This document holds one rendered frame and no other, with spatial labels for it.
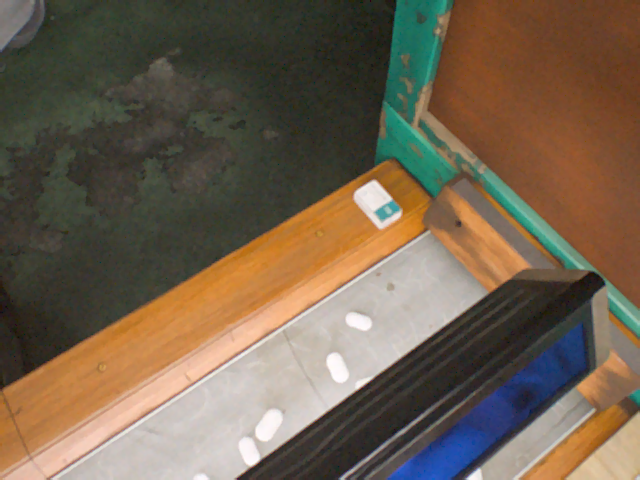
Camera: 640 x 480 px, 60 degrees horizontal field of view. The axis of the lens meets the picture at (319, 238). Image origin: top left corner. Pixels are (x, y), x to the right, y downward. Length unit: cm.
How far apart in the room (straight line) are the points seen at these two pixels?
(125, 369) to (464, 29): 54
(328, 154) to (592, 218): 126
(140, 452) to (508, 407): 46
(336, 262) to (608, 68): 38
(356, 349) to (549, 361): 38
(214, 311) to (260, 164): 111
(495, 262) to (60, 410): 53
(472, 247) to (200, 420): 38
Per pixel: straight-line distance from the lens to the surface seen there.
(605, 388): 68
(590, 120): 57
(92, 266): 170
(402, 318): 73
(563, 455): 71
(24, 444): 73
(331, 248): 74
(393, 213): 75
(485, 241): 68
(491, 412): 35
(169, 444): 70
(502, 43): 60
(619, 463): 72
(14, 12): 55
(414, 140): 77
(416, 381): 33
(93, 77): 216
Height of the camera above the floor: 141
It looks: 61 degrees down
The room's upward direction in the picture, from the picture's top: straight up
